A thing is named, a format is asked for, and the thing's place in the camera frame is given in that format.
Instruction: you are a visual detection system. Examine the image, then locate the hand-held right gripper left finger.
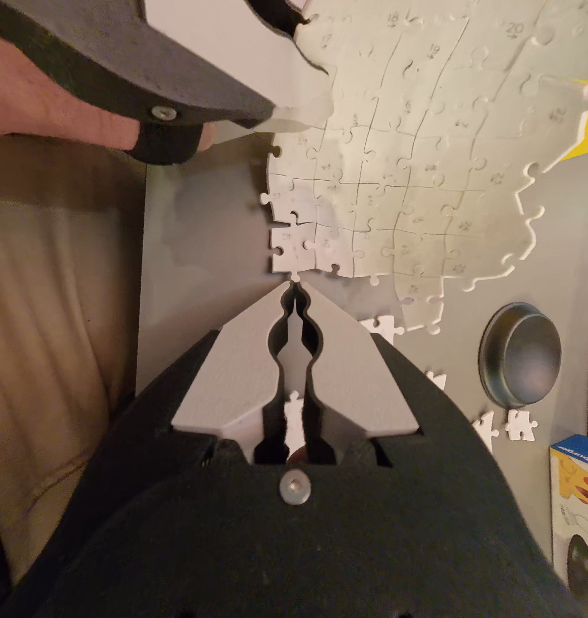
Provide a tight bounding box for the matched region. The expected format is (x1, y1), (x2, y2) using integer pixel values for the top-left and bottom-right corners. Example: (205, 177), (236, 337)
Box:
(171, 281), (295, 462)

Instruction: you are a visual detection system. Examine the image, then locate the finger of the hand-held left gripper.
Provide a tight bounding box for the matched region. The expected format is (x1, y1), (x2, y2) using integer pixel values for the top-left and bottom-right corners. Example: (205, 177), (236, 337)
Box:
(147, 0), (334, 132)

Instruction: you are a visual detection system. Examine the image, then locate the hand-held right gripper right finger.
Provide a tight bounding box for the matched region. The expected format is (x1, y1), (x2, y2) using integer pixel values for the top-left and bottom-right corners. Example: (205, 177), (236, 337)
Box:
(296, 282), (420, 464)

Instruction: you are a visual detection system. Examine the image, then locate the white puzzle ball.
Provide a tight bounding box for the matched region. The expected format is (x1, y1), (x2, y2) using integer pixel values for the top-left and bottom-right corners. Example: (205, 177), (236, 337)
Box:
(260, 0), (588, 336)

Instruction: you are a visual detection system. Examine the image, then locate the blue puzzle box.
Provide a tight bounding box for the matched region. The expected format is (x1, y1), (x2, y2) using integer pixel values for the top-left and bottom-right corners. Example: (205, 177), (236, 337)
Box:
(550, 435), (588, 618)

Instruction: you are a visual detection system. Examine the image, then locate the person's left hand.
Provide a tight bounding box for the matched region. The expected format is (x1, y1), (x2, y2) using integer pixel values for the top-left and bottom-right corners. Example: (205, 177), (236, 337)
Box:
(0, 33), (141, 151)

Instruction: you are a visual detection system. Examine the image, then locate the black round stand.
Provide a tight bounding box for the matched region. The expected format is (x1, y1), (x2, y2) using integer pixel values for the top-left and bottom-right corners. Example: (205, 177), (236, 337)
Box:
(478, 303), (562, 407)

